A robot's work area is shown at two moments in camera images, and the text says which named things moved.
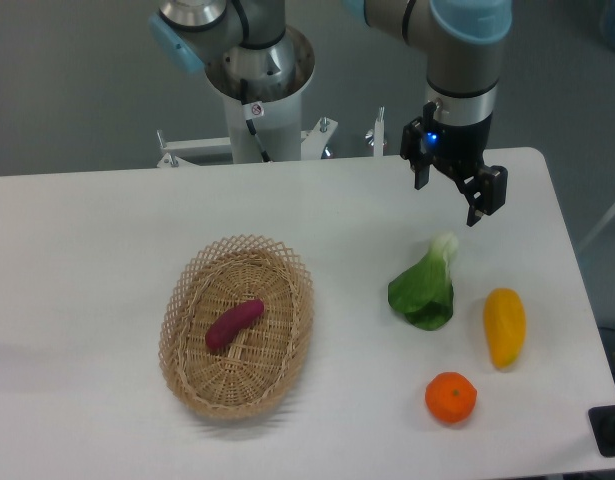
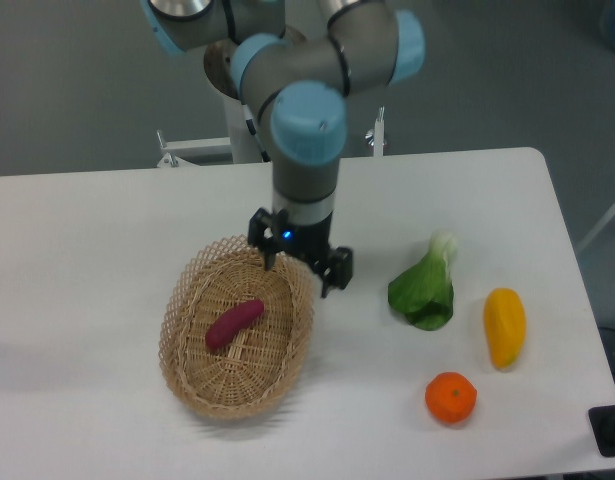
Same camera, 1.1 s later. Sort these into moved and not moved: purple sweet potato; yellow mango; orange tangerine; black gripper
Moved: black gripper
Not moved: purple sweet potato; orange tangerine; yellow mango
